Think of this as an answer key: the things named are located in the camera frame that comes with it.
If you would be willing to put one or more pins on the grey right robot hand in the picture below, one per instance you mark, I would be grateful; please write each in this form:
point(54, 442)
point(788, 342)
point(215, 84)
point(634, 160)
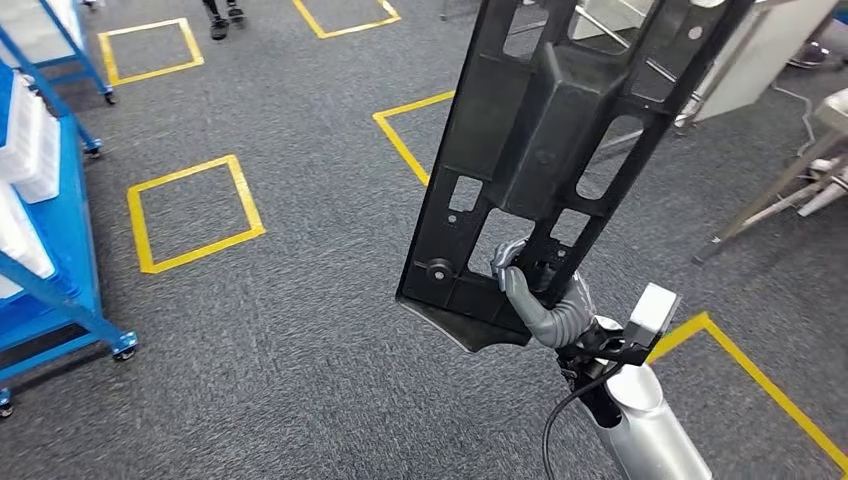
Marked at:
point(553, 328)

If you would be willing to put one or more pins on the black plastic frame part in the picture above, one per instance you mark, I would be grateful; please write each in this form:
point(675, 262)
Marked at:
point(556, 132)

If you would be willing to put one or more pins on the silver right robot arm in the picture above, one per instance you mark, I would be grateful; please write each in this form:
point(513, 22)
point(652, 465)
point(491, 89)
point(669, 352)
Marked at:
point(646, 430)

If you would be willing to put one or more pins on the blue metal shelf rack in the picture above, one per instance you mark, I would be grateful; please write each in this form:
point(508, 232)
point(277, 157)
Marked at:
point(74, 50)
point(60, 252)

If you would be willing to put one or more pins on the yellow floor tape square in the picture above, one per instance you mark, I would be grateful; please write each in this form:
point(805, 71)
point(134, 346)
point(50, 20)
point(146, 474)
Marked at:
point(762, 381)
point(138, 225)
point(311, 16)
point(397, 142)
point(109, 60)

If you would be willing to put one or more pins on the white panel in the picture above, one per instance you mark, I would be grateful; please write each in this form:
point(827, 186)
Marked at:
point(748, 60)

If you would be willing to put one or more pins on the chrome stanchion with round base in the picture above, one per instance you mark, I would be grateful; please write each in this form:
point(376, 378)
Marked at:
point(815, 56)

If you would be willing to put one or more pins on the person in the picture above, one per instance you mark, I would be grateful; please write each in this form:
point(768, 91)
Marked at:
point(218, 26)

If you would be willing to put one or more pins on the white plastic bin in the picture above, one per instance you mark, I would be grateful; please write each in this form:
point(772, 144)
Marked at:
point(20, 238)
point(30, 146)

